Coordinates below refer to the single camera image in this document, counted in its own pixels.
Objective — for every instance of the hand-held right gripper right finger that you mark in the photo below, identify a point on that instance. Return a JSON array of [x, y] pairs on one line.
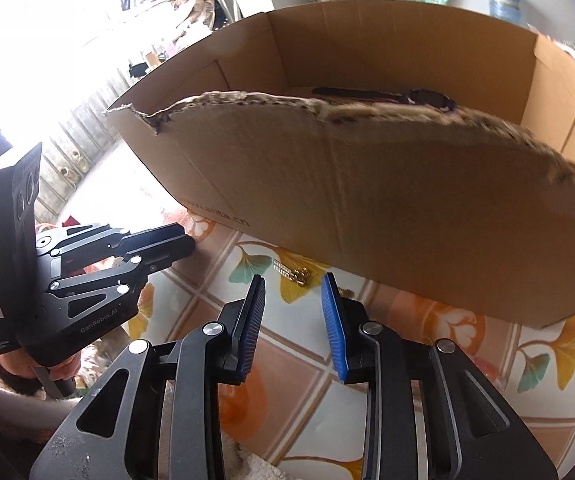
[[333, 330]]

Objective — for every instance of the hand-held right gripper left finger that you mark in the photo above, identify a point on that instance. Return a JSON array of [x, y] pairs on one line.
[[253, 330]]

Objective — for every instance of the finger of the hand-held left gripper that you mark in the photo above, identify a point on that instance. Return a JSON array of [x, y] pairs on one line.
[[162, 242], [102, 285]]

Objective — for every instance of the brown cardboard box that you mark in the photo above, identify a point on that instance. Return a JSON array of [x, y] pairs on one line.
[[367, 200]]

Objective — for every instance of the black round watch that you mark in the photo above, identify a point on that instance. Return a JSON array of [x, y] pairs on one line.
[[427, 96]]

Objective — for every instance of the person's left hand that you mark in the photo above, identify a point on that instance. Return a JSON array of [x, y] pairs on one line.
[[17, 372]]

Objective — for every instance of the ginkgo leaf patterned tablecloth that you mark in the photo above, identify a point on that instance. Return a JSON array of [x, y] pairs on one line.
[[295, 360]]

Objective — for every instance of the beige slippers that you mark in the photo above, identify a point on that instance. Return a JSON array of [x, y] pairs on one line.
[[74, 167]]

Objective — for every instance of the metal balcony railing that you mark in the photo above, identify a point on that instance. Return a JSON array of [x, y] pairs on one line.
[[92, 130]]

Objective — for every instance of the white fleece garment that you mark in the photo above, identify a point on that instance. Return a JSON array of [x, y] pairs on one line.
[[247, 465]]

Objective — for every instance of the patterned fabric pile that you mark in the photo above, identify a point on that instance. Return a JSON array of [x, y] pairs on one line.
[[200, 7]]

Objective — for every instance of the blue water bottle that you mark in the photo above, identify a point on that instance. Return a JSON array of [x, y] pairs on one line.
[[503, 0]]

